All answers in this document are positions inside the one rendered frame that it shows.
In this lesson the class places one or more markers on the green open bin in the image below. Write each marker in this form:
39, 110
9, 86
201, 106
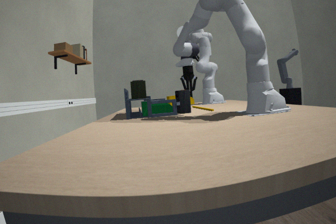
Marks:
157, 108

